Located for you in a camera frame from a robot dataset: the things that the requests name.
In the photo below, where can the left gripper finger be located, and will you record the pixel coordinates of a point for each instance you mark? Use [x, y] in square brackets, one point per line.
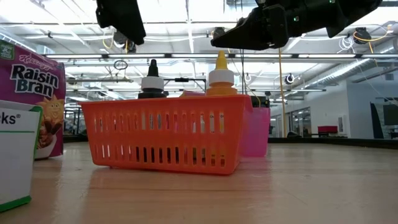
[121, 18]

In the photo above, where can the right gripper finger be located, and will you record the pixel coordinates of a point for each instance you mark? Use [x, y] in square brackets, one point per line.
[245, 34]

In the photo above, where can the yellow food colouring bottle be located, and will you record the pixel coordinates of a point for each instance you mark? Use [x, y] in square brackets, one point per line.
[221, 82]

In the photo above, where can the black food colouring bottle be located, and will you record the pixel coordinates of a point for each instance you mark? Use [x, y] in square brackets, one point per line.
[152, 84]

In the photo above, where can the purple Raisin Bran box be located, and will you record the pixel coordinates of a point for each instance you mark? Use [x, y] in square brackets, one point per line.
[34, 77]

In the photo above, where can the orange plastic slotted basket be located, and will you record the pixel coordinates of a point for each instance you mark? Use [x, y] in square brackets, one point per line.
[161, 137]

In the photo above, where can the green candy bag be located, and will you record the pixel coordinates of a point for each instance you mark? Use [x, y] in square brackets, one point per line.
[15, 155]

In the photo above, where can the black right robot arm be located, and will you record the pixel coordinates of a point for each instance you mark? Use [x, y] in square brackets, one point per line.
[354, 15]

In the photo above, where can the black vented box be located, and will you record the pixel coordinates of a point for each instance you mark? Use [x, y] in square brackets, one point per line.
[261, 102]

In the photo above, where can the translucent pink plastic tray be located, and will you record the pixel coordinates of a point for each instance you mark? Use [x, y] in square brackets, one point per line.
[258, 130]

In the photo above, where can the red seat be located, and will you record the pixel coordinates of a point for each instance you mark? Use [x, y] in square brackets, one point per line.
[327, 129]

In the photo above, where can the black metal table frame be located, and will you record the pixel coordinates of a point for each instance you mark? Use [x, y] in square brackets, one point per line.
[342, 142]

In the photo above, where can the dark wall screen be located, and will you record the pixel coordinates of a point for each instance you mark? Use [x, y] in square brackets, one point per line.
[390, 115]

